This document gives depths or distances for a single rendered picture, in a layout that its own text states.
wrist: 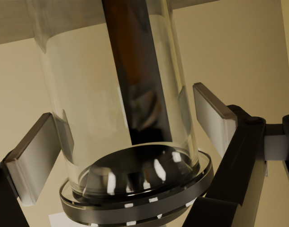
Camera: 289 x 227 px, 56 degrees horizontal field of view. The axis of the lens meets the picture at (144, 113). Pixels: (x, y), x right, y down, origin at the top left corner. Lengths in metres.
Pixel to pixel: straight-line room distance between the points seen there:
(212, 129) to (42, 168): 0.11
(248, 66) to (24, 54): 0.60
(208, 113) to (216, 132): 0.02
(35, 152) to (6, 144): 0.68
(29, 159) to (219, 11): 0.70
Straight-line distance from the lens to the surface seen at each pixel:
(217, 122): 0.16
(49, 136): 0.20
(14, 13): 0.55
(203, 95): 0.18
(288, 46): 0.48
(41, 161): 0.18
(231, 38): 0.80
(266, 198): 0.91
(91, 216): 0.16
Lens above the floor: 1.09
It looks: 8 degrees up
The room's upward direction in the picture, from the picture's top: 169 degrees clockwise
